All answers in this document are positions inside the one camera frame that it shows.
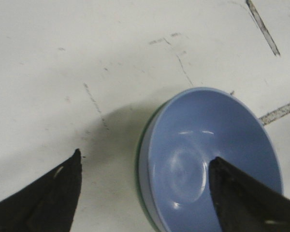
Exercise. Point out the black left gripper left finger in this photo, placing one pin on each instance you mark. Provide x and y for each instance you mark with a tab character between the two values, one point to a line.
46	205

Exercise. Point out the blue bowl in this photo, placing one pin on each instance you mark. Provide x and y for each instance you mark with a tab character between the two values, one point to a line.
193	128

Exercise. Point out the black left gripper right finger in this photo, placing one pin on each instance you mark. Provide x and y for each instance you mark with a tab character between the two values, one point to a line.
244	204

